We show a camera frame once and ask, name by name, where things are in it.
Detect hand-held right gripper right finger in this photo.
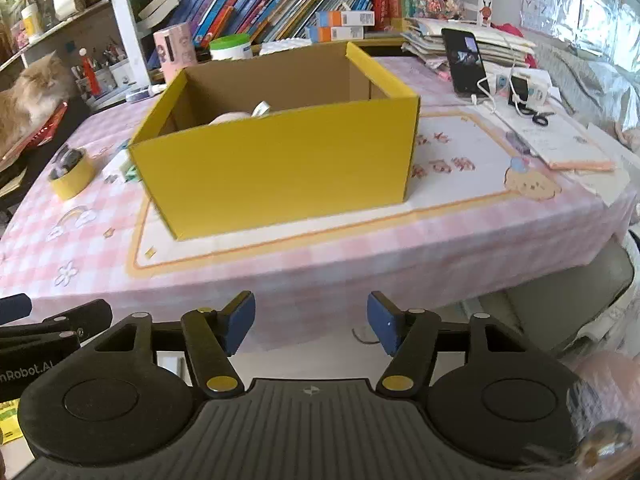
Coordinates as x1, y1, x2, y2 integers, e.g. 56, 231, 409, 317
367, 291, 533, 397

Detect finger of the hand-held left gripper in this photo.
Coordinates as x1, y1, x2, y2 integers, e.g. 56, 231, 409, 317
0, 294, 113, 361

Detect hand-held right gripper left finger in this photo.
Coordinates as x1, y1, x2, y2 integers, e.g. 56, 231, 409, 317
92, 291, 257, 395

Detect yellow cardboard box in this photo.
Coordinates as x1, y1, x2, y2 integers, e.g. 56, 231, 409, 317
127, 41, 421, 241

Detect white staple box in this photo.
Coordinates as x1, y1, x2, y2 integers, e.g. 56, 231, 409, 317
103, 152, 132, 183

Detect yellow printed bag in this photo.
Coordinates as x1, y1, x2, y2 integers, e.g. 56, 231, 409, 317
0, 402, 22, 445

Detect pink checked tablecloth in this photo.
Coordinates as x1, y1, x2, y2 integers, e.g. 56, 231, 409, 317
0, 55, 633, 356

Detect yellow tape roll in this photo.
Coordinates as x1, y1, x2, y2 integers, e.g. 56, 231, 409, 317
47, 147, 96, 201

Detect small grey object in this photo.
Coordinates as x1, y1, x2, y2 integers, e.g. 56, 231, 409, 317
55, 147, 86, 172

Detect beige chair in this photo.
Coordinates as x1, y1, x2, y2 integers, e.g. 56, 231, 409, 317
465, 237, 640, 361

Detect beige round object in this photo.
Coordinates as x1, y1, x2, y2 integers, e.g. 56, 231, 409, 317
207, 111, 253, 126

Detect fluffy orange cat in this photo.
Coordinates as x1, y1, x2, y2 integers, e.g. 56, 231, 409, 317
0, 50, 76, 158

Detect red tassel ornament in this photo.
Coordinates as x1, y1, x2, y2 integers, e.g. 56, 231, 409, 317
80, 47, 99, 100

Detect white notepad with pink edge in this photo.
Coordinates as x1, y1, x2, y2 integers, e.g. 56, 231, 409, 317
495, 105, 616, 173

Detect black scissors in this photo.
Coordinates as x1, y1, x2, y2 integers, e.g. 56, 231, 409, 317
515, 102, 556, 127

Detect white pen holder row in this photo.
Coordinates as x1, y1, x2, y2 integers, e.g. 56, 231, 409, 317
92, 42, 138, 98

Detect white jar with green lid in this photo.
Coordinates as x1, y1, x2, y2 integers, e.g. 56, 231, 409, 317
209, 34, 253, 61

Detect black smartphone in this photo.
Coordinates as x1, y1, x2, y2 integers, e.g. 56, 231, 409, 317
441, 27, 491, 101

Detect white crumpled tissue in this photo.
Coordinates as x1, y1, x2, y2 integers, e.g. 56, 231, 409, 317
260, 37, 313, 56

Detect white black charger device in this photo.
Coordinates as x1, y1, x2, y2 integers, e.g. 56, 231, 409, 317
507, 72, 551, 106

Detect pink cartoon desk device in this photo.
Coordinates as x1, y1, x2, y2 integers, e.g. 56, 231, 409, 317
152, 22, 198, 70

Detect white yellow jar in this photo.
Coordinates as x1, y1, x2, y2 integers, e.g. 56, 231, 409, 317
21, 4, 46, 37

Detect orange white small box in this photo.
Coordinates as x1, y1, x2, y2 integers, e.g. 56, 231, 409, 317
315, 10, 376, 28
307, 25, 366, 43

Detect stack of papers and booklets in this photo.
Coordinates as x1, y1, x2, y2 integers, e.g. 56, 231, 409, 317
400, 17, 538, 68

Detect row of colourful books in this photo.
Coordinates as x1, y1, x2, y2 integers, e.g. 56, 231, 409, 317
170, 0, 381, 46

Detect pink flower ornament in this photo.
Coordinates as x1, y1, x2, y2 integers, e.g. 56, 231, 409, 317
412, 0, 466, 18

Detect shiny plastic sheet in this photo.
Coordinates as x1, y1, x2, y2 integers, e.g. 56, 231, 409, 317
550, 0, 640, 133

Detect white charging cable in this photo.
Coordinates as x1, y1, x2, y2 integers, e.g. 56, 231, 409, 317
467, 60, 521, 116

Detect white bookshelf post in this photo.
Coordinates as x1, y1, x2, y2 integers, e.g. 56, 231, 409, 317
102, 0, 153, 88

